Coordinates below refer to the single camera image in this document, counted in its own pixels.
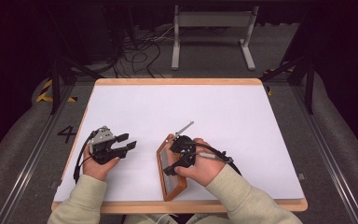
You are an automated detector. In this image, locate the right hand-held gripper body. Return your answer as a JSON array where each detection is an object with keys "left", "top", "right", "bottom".
[{"left": 166, "top": 120, "right": 198, "bottom": 171}]

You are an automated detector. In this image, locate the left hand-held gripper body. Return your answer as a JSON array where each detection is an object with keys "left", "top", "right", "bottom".
[{"left": 88, "top": 125, "right": 129, "bottom": 166}]

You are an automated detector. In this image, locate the person's left hand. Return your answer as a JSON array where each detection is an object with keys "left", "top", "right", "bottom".
[{"left": 81, "top": 144, "right": 121, "bottom": 183}]

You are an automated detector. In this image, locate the person's right hand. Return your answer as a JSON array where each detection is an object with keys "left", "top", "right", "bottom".
[{"left": 174, "top": 137, "right": 227, "bottom": 189}]

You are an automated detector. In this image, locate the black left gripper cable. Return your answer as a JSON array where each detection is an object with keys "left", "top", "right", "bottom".
[{"left": 73, "top": 130, "right": 97, "bottom": 185}]

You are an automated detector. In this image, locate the tangle of black floor cables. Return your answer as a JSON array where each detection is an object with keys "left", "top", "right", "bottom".
[{"left": 114, "top": 26, "right": 175, "bottom": 79}]

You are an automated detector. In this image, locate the grey metal stand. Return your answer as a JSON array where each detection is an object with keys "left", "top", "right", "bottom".
[{"left": 171, "top": 5, "right": 260, "bottom": 72}]

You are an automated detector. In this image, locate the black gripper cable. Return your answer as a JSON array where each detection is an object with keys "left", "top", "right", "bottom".
[
  {"left": 73, "top": 130, "right": 97, "bottom": 185},
  {"left": 186, "top": 141, "right": 242, "bottom": 177}
]

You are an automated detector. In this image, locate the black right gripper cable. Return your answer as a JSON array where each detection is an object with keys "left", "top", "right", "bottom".
[{"left": 186, "top": 141, "right": 242, "bottom": 177}]

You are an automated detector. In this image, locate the metal floor rail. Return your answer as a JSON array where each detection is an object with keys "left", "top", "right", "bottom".
[
  {"left": 0, "top": 83, "right": 76, "bottom": 224},
  {"left": 291, "top": 83, "right": 358, "bottom": 224}
]

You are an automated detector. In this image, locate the yellow black floor tape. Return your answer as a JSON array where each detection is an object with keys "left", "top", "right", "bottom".
[
  {"left": 262, "top": 67, "right": 275, "bottom": 97},
  {"left": 35, "top": 78, "right": 78, "bottom": 104}
]

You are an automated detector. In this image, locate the black metal stand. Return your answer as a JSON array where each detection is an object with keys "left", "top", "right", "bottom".
[
  {"left": 258, "top": 55, "right": 317, "bottom": 116},
  {"left": 48, "top": 55, "right": 104, "bottom": 116}
]

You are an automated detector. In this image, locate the wooden picture frame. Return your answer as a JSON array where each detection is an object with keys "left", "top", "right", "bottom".
[{"left": 156, "top": 133, "right": 188, "bottom": 203}]

